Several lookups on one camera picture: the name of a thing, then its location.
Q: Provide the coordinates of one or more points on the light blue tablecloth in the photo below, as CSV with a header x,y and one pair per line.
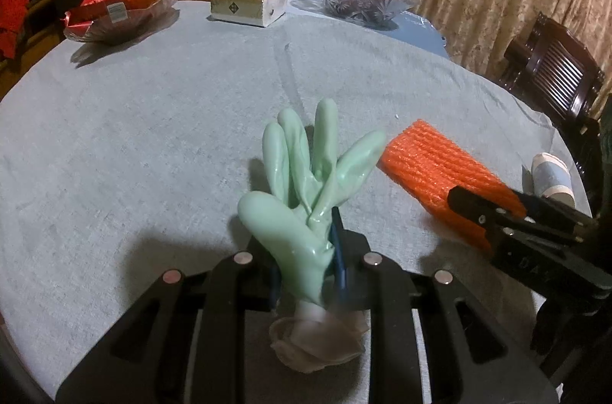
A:
x,y
119,164

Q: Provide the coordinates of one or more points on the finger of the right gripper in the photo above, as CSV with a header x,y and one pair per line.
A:
x,y
545,218

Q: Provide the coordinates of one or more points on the dark wooden chair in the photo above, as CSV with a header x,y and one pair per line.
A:
x,y
554,73

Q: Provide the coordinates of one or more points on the blue white paper cup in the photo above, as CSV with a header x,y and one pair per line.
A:
x,y
551,179

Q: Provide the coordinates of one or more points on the orange foam net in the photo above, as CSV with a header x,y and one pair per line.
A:
x,y
428,165

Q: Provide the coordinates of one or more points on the clear glass plate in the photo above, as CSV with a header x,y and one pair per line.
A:
x,y
113,22

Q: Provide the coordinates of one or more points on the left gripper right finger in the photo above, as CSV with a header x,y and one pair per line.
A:
x,y
431,340

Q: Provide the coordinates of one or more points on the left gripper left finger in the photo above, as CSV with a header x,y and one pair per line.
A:
x,y
183,340

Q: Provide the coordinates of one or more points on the green rubber glove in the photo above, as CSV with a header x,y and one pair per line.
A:
x,y
307,177

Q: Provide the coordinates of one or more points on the glass fruit bowl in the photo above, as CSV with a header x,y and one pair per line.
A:
x,y
372,13

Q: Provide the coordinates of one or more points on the tissue box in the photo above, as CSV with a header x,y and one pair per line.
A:
x,y
260,13

